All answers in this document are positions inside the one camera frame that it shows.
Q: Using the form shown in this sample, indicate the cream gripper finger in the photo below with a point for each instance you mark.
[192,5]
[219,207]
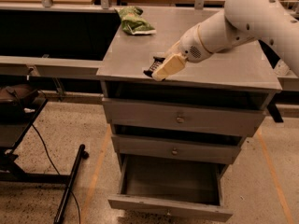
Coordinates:
[174,50]
[169,67]

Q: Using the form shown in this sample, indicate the green chip bag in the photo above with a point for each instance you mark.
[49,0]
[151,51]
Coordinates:
[132,22]

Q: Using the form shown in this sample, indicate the grey middle drawer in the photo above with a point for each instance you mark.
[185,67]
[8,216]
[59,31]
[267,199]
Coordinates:
[174,149]

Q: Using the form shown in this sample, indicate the clear sanitizer pump bottle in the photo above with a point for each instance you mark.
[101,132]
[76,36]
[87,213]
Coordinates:
[281,69]

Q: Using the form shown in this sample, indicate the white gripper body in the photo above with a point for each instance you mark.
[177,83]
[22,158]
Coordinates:
[191,47]

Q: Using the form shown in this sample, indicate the grey open bottom drawer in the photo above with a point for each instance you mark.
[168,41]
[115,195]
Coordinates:
[172,188]

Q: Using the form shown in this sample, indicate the grey wooden drawer cabinet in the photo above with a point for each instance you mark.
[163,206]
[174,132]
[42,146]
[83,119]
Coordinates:
[240,78]

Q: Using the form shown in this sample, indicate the black cart with bag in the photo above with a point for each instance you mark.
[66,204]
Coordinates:
[49,147]

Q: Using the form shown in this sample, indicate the grey long side bench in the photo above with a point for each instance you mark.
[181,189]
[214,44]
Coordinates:
[48,67]

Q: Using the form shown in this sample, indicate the dark chocolate rxbar wrapper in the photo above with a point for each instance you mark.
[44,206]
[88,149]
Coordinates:
[156,63]

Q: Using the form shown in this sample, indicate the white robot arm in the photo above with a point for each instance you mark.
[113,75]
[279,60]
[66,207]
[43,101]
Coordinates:
[238,23]

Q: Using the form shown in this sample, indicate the grey top drawer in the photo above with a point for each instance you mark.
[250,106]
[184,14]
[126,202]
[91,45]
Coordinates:
[188,118]

